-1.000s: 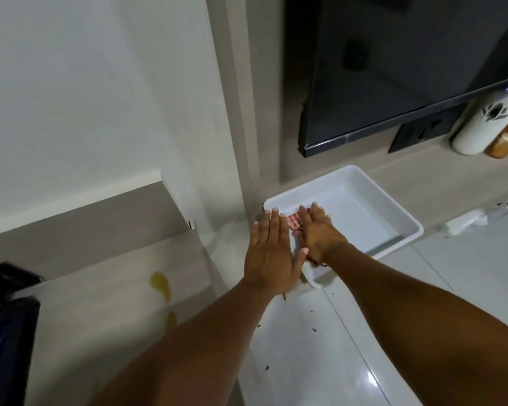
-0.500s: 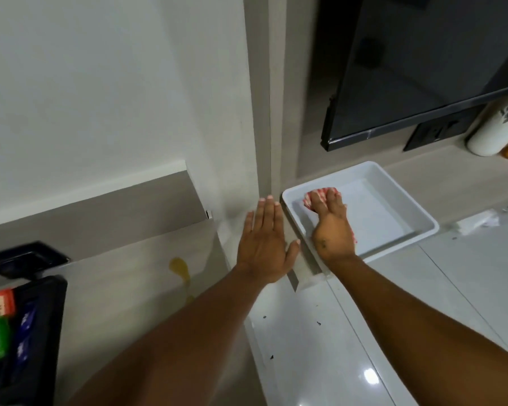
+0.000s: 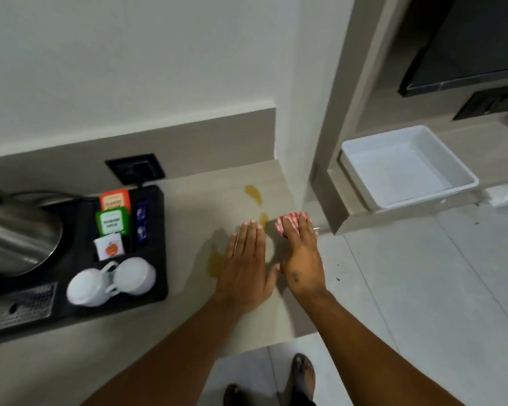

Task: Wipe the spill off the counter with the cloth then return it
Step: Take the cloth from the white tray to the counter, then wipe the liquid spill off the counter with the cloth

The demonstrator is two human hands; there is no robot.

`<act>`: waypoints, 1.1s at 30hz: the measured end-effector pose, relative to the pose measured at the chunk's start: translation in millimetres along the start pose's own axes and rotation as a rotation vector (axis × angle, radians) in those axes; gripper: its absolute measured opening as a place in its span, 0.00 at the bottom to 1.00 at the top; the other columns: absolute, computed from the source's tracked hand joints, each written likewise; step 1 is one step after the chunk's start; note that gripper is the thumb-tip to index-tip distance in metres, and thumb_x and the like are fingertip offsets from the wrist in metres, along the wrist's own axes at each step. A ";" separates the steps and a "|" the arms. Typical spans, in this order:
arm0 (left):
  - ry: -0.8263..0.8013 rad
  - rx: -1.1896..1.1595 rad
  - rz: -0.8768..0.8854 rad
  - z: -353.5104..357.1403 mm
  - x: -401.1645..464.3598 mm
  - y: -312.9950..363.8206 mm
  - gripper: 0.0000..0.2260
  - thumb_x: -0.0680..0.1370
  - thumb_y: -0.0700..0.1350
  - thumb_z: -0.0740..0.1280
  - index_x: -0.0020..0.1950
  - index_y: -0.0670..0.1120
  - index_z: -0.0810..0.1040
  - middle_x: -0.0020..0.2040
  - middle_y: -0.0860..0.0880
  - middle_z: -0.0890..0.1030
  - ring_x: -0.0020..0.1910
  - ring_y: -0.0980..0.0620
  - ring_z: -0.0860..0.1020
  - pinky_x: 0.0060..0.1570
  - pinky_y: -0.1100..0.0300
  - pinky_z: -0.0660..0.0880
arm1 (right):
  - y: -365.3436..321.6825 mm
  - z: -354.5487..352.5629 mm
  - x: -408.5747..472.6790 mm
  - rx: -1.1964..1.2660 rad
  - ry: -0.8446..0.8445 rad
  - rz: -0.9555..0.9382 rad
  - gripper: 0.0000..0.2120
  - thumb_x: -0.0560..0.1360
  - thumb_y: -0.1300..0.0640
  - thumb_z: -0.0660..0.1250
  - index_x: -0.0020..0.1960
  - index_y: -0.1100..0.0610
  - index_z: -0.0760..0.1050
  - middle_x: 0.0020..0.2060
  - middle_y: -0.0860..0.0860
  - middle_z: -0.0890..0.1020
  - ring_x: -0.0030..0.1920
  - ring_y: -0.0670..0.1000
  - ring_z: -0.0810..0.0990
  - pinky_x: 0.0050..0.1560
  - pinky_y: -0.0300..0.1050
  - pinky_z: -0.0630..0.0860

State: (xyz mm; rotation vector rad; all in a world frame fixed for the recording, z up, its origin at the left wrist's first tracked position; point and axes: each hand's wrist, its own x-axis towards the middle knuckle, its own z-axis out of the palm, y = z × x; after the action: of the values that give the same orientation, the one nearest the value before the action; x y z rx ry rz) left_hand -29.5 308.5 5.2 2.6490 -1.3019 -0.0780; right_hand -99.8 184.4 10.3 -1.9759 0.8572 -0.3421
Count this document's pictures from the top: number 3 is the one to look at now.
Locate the person's left hand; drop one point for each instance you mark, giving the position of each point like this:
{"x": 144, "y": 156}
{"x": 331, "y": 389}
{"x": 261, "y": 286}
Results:
{"x": 242, "y": 279}

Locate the person's right hand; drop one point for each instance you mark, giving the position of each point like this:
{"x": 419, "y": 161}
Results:
{"x": 304, "y": 268}

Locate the person's left middle finger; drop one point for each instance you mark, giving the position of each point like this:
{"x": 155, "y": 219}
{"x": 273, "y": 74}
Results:
{"x": 253, "y": 238}

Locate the person's left little finger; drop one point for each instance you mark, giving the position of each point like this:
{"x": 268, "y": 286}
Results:
{"x": 232, "y": 249}

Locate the person's right fingers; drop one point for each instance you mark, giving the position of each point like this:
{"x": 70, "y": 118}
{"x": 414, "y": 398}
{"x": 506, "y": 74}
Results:
{"x": 304, "y": 236}

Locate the person's left thumb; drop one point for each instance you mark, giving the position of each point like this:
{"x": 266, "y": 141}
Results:
{"x": 272, "y": 278}

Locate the red checkered cloth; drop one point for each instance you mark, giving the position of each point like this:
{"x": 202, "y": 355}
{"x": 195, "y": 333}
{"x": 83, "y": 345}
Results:
{"x": 288, "y": 223}

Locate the person's right forearm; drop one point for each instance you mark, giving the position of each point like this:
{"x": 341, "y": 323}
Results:
{"x": 372, "y": 355}

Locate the person's left forearm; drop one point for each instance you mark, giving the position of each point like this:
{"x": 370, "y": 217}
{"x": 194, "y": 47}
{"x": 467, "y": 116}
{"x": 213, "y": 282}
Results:
{"x": 169, "y": 355}

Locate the yellow liquid spill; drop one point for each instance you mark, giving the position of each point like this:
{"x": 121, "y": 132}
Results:
{"x": 254, "y": 193}
{"x": 264, "y": 218}

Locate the black serving tray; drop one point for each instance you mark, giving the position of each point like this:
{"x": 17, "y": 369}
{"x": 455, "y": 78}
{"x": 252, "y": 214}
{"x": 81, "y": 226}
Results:
{"x": 152, "y": 266}

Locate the blue sachet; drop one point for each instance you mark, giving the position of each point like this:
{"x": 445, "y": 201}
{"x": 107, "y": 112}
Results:
{"x": 141, "y": 212}
{"x": 142, "y": 232}

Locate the white ceramic cup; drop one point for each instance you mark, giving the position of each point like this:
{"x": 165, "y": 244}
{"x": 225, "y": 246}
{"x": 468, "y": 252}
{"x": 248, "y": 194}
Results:
{"x": 87, "y": 287}
{"x": 135, "y": 275}

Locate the person's right foot in sandal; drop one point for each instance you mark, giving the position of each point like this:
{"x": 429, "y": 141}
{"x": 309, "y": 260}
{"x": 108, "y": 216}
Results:
{"x": 302, "y": 378}

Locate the person's foot in sandal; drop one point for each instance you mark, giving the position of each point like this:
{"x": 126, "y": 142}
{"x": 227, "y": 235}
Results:
{"x": 235, "y": 396}
{"x": 302, "y": 378}

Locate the green tea packet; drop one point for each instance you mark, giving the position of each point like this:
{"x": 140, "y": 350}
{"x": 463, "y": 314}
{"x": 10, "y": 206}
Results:
{"x": 112, "y": 222}

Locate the white plastic tray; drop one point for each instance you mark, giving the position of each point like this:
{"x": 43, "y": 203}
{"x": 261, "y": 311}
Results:
{"x": 406, "y": 169}

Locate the white sachet with red print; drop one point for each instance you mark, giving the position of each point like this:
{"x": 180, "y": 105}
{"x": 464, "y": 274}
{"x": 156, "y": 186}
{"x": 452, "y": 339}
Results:
{"x": 109, "y": 247}

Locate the person's left foot in sandal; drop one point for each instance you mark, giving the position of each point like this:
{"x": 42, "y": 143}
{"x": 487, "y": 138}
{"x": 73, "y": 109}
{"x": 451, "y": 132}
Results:
{"x": 235, "y": 396}

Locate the orange tea packet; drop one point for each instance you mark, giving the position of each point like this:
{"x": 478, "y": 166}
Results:
{"x": 115, "y": 201}

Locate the white crumpled wrapper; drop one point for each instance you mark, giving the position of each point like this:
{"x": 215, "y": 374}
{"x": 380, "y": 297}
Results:
{"x": 507, "y": 194}

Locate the stainless steel kettle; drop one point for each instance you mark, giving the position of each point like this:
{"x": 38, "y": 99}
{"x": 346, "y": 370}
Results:
{"x": 17, "y": 232}

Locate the metal perforated drip plate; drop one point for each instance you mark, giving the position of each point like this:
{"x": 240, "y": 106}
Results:
{"x": 17, "y": 308}

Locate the black socket panel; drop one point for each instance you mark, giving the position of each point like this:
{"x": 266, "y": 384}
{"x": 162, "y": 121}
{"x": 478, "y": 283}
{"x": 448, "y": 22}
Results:
{"x": 489, "y": 103}

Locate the black television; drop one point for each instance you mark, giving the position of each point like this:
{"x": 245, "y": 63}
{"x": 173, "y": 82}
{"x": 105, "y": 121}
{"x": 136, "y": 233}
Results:
{"x": 474, "y": 42}

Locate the black wall socket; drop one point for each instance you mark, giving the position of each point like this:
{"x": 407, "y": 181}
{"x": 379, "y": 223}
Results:
{"x": 135, "y": 169}

